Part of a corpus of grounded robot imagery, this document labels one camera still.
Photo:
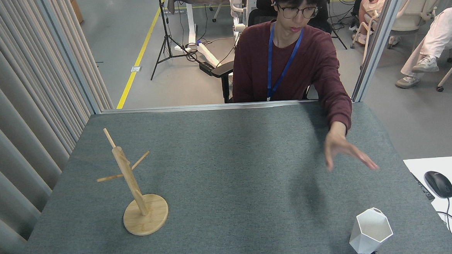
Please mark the white faceted cup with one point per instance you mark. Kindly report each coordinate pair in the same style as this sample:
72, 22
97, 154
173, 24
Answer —
368, 228

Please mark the wooden cup rack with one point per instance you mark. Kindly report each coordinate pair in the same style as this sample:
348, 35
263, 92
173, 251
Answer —
130, 178

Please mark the person's left hand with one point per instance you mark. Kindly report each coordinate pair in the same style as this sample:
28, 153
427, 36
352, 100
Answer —
339, 146

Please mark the black flat device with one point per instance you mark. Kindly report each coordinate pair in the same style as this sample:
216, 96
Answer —
423, 187

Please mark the black computer mouse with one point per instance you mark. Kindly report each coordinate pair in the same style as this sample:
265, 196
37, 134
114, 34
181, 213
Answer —
439, 183

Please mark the beige pleated curtain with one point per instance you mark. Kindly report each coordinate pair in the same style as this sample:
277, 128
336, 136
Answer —
16, 114

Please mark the person at table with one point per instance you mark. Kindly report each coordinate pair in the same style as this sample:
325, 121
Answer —
315, 64

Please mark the floor outlet plate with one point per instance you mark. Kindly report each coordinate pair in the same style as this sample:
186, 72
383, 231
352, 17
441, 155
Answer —
136, 69

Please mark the seated person in white trousers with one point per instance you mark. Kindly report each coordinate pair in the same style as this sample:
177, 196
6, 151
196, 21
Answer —
438, 34

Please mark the thin black tripod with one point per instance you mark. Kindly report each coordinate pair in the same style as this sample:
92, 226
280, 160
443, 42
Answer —
336, 28

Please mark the black power strip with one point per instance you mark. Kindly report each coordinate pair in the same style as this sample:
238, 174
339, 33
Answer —
206, 68

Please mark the black office chair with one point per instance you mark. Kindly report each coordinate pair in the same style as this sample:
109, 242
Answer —
223, 70

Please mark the seated person in white chair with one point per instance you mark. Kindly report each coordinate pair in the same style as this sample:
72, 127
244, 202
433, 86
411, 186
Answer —
370, 7

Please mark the white armchair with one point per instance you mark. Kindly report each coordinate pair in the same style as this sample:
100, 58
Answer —
417, 8

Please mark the cardboard box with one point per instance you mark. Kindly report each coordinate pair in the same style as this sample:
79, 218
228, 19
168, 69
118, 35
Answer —
76, 10

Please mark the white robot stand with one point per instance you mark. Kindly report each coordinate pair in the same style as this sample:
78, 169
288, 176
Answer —
239, 10

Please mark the silver frame crossbar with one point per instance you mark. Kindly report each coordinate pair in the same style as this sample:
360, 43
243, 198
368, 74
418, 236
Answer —
209, 106

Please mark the silver frame post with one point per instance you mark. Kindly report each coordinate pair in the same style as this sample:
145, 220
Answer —
380, 37

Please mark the white desk leg frame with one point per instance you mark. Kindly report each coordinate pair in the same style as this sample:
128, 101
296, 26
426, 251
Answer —
192, 28

